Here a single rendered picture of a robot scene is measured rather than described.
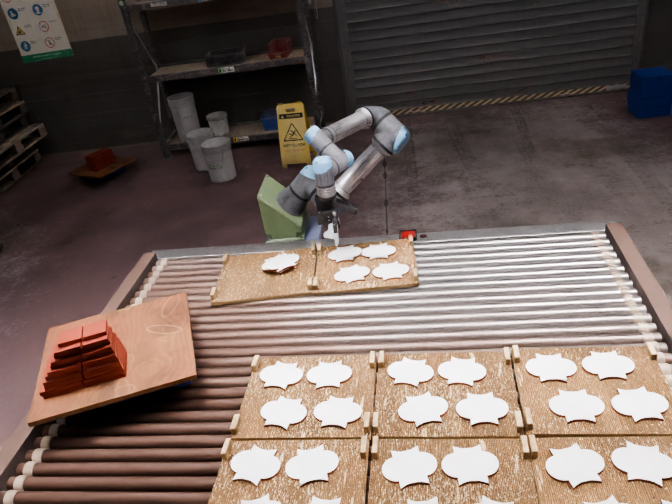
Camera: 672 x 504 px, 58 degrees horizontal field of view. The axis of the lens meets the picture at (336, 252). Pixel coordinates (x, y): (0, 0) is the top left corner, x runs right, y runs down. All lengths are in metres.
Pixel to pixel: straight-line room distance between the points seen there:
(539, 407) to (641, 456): 0.28
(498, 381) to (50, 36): 6.69
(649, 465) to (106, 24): 6.77
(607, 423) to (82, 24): 6.76
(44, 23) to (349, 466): 6.70
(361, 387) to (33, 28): 6.54
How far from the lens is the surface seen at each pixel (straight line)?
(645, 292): 2.31
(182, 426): 1.99
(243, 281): 2.53
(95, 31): 7.55
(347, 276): 2.41
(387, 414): 1.83
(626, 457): 1.75
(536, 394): 1.88
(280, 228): 2.86
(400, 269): 2.41
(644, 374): 2.00
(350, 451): 1.75
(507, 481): 1.67
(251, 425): 1.88
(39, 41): 7.85
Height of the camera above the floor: 2.24
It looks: 30 degrees down
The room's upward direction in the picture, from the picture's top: 9 degrees counter-clockwise
